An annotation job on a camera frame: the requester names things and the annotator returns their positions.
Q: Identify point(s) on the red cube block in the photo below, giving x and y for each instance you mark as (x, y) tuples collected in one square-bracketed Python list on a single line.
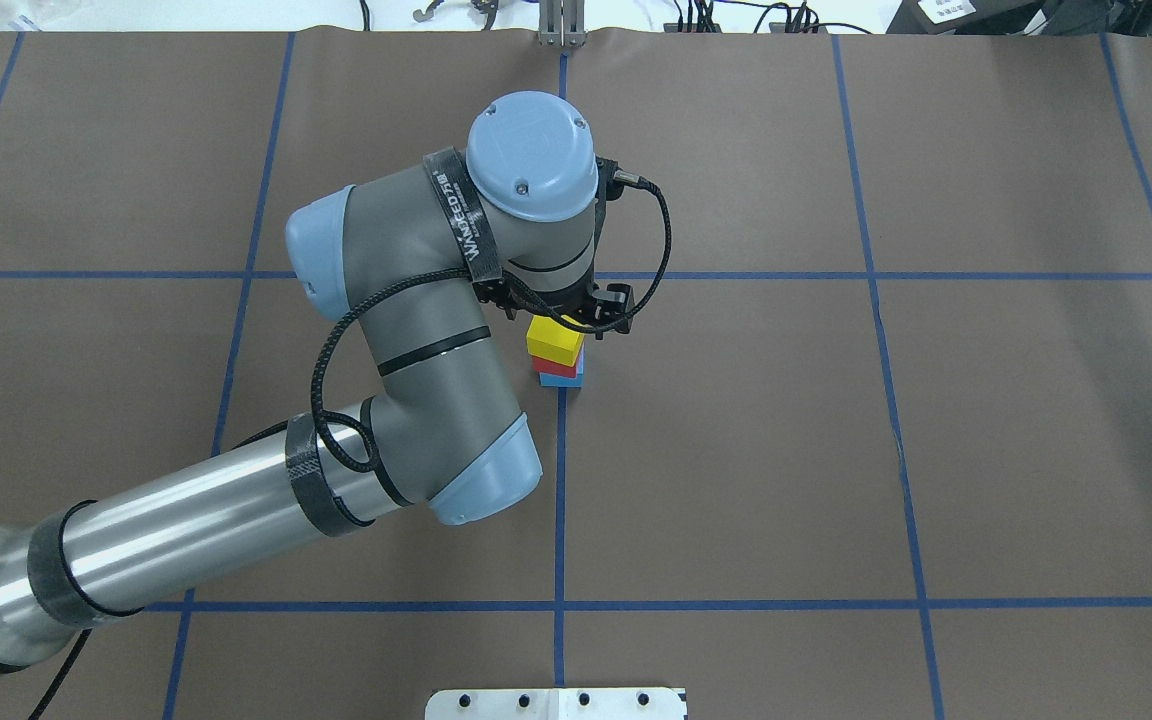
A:
[(544, 366)]

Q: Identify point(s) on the blue cube block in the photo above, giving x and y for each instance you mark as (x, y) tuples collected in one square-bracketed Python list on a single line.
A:
[(556, 382)]

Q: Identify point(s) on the aluminium frame post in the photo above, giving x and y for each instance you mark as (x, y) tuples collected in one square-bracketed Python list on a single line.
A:
[(561, 23)]

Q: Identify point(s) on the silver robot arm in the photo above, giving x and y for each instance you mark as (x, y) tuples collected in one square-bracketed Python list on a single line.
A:
[(406, 400)]

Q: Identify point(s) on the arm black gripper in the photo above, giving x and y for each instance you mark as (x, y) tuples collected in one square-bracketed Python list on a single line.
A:
[(612, 309)]

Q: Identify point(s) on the yellow cube block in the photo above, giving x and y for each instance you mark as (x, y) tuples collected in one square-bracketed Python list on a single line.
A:
[(551, 341)]

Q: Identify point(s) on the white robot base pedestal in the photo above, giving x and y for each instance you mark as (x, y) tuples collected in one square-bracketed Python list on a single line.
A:
[(559, 703)]

